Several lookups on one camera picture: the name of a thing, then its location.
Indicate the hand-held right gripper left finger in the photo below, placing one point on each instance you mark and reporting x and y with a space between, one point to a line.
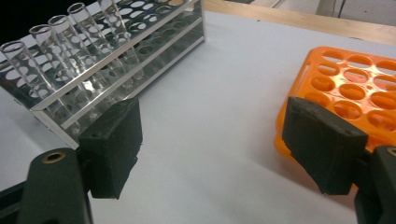
112 149

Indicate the metal test tube rack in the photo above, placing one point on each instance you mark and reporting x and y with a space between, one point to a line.
149 46

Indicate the clear glass test tube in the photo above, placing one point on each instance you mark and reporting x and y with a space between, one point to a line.
88 28
67 40
46 46
21 68
113 18

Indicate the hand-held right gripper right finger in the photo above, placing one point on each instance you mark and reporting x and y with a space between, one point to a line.
323 146

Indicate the white board sheet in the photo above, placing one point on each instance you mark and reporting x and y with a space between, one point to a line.
218 124

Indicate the wooden table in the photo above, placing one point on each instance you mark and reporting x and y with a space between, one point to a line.
295 21

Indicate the orange test tube rack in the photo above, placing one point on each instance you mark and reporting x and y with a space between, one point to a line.
351 90

